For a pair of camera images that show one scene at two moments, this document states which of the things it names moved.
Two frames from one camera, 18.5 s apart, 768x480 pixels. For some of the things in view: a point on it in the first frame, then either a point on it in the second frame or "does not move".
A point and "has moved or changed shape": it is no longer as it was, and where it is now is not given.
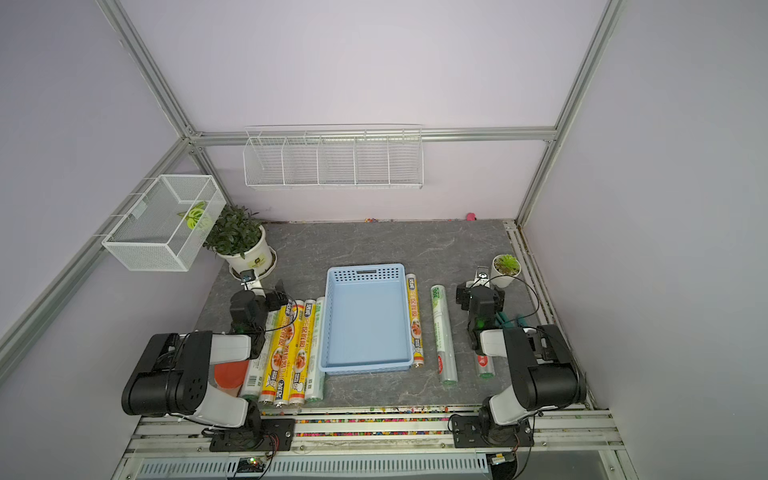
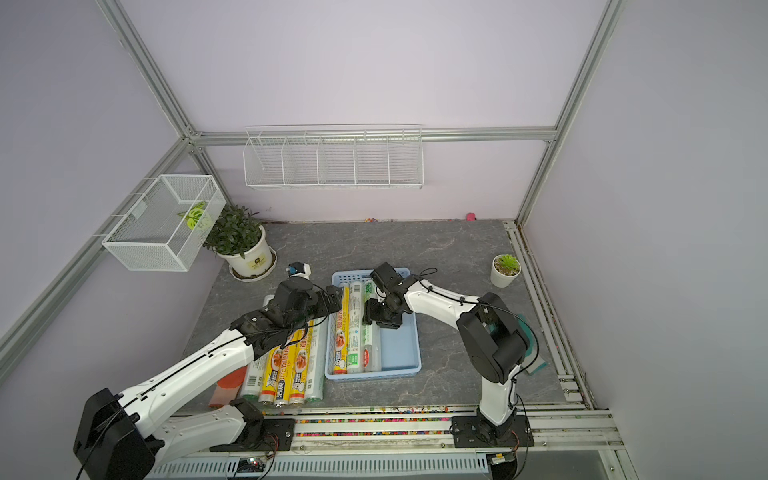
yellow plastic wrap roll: [414, 321] → [342, 335]
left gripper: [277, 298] → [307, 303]
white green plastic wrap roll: [485, 366] has moved or changed shape
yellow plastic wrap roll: [286, 352] does not move
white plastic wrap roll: [256, 377] does not move
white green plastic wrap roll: [315, 374] does not move
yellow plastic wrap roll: [267, 395] does not move
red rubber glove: [229, 377] does not move
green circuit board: [250, 465] does not move
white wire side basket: [165, 230] does not move
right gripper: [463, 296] → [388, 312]
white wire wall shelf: [334, 156] does not move
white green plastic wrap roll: [444, 335] → [355, 328]
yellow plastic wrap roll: [303, 351] does not move
